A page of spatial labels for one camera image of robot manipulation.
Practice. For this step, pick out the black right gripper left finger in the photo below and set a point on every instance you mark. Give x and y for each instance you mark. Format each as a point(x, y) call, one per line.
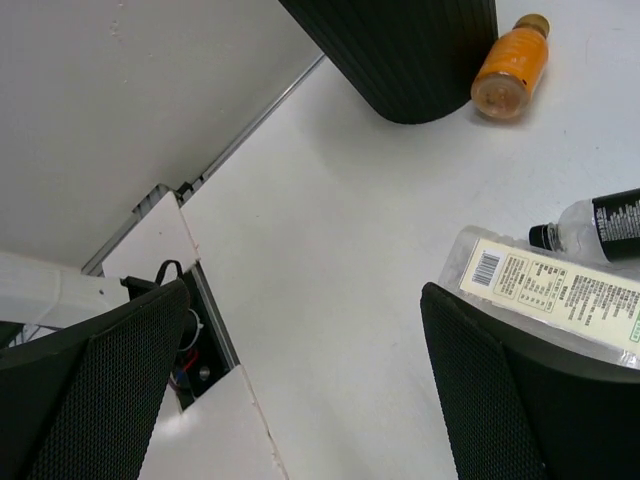
point(82, 402)

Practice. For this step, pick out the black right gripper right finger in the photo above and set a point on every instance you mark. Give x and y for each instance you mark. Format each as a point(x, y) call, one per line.
point(519, 407)

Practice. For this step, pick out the large clear water bottle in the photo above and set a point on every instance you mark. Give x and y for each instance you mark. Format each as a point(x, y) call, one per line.
point(588, 308)

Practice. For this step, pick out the small black label bottle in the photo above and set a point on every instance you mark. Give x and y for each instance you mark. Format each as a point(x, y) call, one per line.
point(604, 229)

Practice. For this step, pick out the orange juice bottle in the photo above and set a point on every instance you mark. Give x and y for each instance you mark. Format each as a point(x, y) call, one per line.
point(506, 82)

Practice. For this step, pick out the black ribbed plastic bin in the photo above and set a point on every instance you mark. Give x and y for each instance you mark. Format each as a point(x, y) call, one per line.
point(412, 61)

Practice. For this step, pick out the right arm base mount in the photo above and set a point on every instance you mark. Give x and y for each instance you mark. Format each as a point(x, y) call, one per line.
point(205, 353)

